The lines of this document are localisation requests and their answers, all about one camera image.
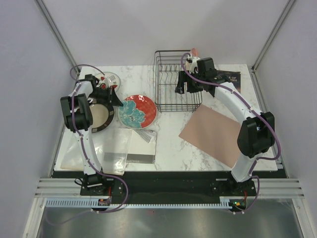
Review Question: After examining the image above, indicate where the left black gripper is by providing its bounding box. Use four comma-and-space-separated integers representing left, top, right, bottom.
88, 86, 123, 107

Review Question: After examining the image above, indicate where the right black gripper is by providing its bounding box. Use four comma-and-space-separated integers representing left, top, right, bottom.
175, 70, 205, 94

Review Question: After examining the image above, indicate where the brown rimmed beige plate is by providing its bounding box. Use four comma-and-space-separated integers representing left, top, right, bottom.
89, 99, 114, 133

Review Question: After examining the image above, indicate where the pink cream leaf plate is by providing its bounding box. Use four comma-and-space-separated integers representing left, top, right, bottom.
190, 48, 199, 58

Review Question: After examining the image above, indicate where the black wire dish rack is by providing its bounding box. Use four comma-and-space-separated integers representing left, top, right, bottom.
153, 50, 202, 113

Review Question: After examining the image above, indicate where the red blue flower plate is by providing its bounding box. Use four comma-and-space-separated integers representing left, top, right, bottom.
117, 95, 158, 129

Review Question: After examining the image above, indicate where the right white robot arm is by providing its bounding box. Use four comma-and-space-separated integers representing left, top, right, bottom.
175, 53, 277, 195

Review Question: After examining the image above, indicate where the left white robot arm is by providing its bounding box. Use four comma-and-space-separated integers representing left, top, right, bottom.
60, 74, 123, 196

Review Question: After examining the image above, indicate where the white watermelon pattern plate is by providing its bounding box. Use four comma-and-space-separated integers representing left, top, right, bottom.
95, 72, 121, 92

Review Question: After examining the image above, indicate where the tale of two cities book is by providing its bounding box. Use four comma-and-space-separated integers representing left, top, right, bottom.
217, 70, 241, 93

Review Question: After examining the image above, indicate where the clear plastic bag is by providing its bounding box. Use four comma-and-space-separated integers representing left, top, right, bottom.
60, 127, 159, 177

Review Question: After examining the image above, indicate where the pink placemat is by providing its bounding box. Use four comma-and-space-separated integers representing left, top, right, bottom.
179, 105, 241, 168

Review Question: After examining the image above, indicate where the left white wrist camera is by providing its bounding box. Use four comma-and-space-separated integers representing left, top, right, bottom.
99, 75, 117, 89

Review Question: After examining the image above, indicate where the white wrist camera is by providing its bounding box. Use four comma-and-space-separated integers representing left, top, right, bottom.
185, 56, 200, 73
99, 75, 117, 89

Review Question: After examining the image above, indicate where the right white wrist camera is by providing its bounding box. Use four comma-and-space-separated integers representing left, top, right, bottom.
185, 56, 200, 73

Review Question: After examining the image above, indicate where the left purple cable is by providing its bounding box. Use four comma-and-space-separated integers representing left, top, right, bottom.
46, 64, 129, 226

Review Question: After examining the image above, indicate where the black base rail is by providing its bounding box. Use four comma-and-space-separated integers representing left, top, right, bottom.
79, 171, 258, 205

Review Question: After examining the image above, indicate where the white cable duct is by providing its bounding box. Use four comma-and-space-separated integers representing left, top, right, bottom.
45, 198, 239, 209

